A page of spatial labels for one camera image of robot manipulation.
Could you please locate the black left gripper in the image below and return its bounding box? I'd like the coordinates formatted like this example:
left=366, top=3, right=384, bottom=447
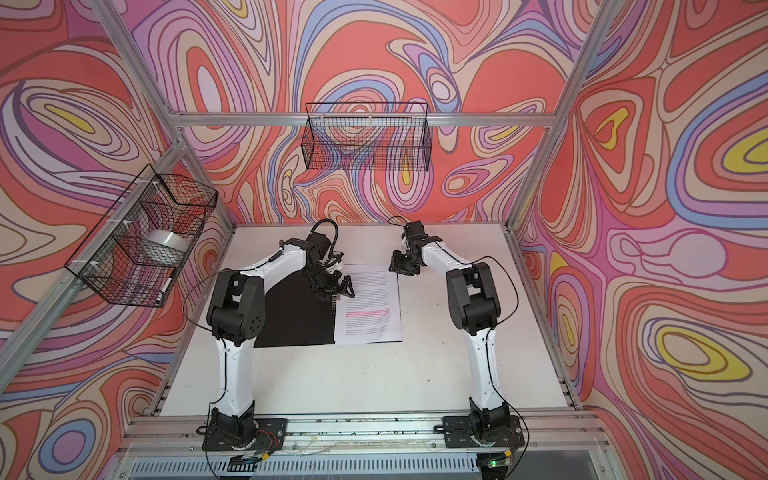
left=300, top=265, right=356, bottom=300

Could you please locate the white and black file folder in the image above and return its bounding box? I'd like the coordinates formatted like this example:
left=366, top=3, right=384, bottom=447
left=253, top=263, right=403, bottom=349

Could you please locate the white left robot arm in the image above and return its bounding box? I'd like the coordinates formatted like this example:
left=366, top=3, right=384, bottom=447
left=206, top=229, right=355, bottom=449

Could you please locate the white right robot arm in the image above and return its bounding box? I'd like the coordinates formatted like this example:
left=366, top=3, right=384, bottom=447
left=389, top=221, right=511, bottom=446

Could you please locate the silver tape roll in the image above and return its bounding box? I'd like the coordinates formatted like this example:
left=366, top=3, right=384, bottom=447
left=146, top=229, right=189, bottom=252

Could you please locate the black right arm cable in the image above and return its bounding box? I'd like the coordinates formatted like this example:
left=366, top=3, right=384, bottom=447
left=470, top=256, right=521, bottom=328

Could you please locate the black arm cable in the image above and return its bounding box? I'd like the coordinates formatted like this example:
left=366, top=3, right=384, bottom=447
left=470, top=256, right=521, bottom=328
left=308, top=218, right=340, bottom=250

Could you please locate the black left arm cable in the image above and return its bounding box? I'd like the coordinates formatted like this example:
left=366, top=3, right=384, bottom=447
left=308, top=218, right=340, bottom=250

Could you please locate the black wire basket rear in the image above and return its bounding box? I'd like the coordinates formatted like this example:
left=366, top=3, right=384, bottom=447
left=301, top=100, right=432, bottom=172

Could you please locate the black wire basket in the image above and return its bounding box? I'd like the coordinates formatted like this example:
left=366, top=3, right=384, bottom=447
left=65, top=166, right=218, bottom=308
left=301, top=100, right=432, bottom=172

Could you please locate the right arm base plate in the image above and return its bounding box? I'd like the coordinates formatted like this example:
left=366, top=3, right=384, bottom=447
left=433, top=415, right=526, bottom=450

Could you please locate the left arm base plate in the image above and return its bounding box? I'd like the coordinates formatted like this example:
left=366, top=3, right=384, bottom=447
left=202, top=416, right=288, bottom=452

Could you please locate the black wire basket left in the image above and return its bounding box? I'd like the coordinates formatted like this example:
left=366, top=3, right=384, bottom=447
left=65, top=166, right=218, bottom=308

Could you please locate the aluminium front rail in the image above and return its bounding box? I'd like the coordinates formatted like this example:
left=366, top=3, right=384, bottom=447
left=105, top=409, right=625, bottom=479

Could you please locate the aluminium frame post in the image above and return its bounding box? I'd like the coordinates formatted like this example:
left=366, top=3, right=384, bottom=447
left=91, top=1, right=213, bottom=187

